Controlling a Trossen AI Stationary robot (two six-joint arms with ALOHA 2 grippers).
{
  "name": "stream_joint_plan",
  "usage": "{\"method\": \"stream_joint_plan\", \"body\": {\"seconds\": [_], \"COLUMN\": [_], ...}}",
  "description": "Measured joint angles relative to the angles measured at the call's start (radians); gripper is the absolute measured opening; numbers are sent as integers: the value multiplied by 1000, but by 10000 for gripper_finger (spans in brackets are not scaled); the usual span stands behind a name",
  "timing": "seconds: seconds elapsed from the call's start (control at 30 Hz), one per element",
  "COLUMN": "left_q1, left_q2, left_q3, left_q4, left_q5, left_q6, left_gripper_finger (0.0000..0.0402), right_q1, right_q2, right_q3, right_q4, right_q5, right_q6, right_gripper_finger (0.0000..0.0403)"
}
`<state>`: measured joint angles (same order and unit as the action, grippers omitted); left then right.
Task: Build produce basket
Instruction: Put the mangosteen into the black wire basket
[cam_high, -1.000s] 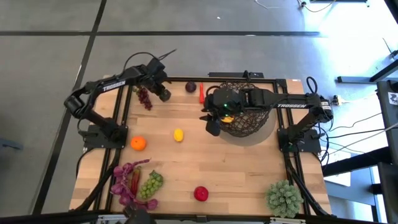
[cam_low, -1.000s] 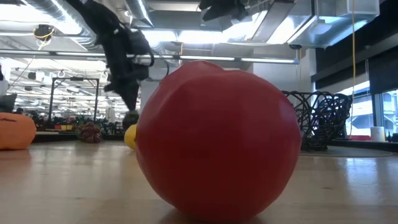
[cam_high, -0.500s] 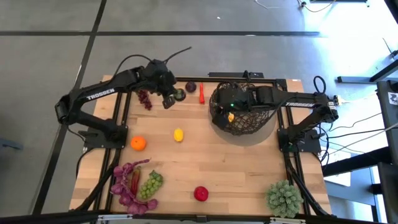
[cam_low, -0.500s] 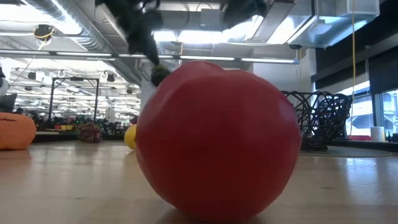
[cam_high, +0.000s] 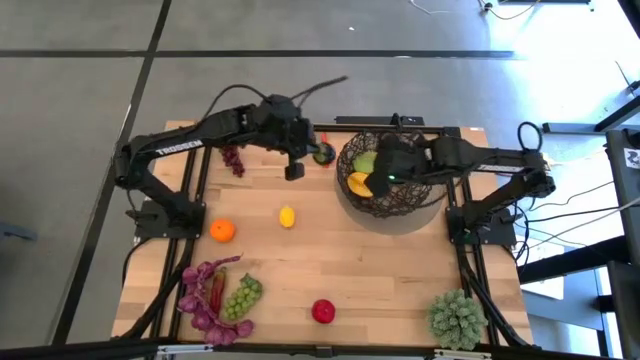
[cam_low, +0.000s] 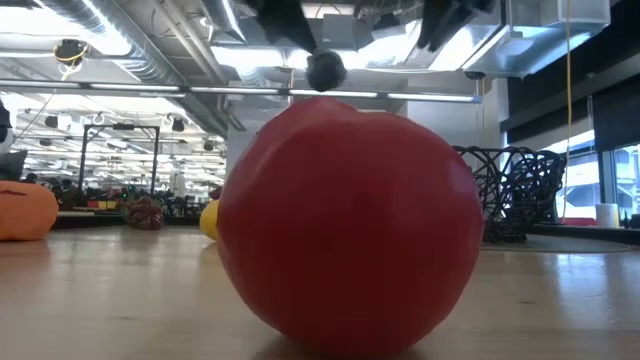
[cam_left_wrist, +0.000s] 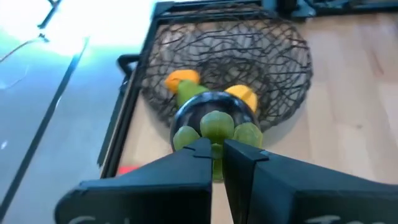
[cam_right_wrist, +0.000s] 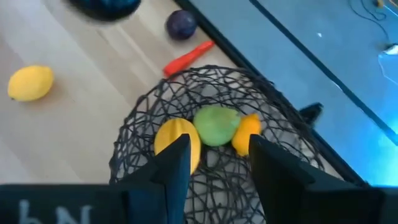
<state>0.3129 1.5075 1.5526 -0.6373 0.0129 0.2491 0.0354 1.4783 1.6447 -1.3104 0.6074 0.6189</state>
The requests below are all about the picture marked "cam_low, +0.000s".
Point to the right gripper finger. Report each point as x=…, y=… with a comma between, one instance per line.
x=450, y=20

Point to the dark red grape bunch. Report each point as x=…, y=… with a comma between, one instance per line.
x=144, y=214

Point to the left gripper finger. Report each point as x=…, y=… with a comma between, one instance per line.
x=287, y=25

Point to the dark green avocado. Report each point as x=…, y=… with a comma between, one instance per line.
x=326, y=71

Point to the orange fruit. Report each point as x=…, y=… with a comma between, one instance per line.
x=25, y=210

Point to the white paper roll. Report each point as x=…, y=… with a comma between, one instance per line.
x=607, y=215

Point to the black ceiling camera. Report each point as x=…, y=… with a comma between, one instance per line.
x=70, y=51

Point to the red apple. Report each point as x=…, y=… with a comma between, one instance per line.
x=350, y=225

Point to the black gantry frame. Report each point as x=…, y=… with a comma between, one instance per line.
x=120, y=127

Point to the yellow lemon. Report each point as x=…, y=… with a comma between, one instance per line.
x=211, y=220

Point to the long ceiling light bar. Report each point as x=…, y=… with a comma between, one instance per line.
x=325, y=93

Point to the silver ventilation duct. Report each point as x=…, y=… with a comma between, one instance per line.
x=150, y=65

